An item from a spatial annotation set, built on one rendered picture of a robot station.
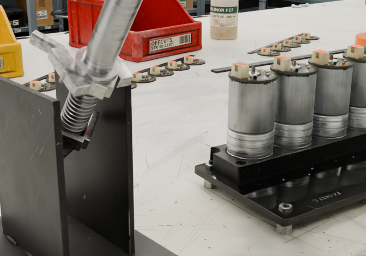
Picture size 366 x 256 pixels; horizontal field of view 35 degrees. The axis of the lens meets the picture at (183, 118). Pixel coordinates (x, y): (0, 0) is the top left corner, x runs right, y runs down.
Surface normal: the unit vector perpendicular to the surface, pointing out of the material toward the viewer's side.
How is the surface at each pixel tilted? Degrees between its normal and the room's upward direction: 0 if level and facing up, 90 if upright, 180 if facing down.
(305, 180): 0
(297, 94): 90
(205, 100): 0
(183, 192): 0
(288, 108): 90
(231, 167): 90
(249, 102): 90
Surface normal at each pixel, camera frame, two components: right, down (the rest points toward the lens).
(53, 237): -0.74, 0.21
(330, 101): -0.16, 0.31
